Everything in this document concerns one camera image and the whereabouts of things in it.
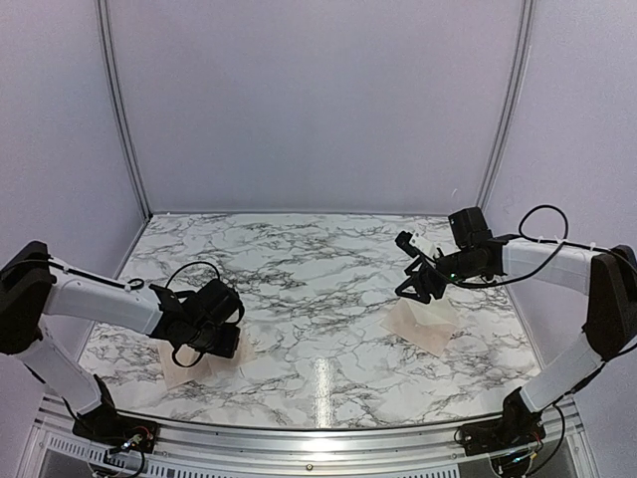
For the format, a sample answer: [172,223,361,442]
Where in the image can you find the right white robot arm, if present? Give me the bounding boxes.
[395,207,636,446]

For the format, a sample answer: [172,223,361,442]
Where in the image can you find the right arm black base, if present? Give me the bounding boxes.
[454,387,546,456]

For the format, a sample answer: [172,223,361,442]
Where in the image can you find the right aluminium corner post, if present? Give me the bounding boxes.
[476,0,536,210]

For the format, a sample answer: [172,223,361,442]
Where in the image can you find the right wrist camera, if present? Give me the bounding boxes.
[395,231,440,259]

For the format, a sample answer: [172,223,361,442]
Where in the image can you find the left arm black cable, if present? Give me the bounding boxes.
[123,261,223,369]

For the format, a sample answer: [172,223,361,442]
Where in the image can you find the cream envelope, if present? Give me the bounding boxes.
[381,298,459,358]

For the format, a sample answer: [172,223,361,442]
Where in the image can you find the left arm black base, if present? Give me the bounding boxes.
[72,375,160,454]

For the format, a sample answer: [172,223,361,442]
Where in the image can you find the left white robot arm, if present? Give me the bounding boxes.
[1,241,245,443]

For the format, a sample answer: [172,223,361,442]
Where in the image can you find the curved aluminium front rail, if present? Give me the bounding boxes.
[29,392,583,478]

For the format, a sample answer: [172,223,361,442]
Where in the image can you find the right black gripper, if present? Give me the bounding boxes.
[394,247,484,305]

